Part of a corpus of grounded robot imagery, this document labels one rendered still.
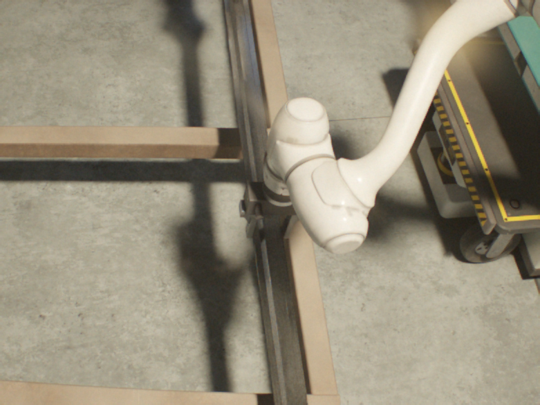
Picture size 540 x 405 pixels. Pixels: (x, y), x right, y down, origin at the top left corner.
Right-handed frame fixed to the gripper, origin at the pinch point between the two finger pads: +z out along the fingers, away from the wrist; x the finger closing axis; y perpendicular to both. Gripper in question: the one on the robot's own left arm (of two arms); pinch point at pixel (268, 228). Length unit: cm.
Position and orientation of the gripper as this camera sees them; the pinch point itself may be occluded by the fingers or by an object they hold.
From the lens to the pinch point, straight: 191.3
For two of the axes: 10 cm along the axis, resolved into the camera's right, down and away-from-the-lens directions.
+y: 1.2, 8.2, -5.6
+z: -1.8, 5.7, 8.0
